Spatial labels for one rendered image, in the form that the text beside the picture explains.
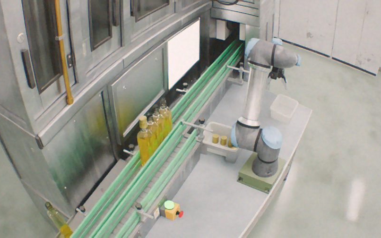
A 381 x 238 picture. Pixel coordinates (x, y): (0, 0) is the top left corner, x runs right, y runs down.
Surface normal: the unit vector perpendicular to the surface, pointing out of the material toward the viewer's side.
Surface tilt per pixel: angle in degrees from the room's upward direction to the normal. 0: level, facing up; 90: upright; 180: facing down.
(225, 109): 0
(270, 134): 7
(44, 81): 90
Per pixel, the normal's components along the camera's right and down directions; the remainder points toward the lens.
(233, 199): 0.00, -0.78
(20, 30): 0.90, 0.27
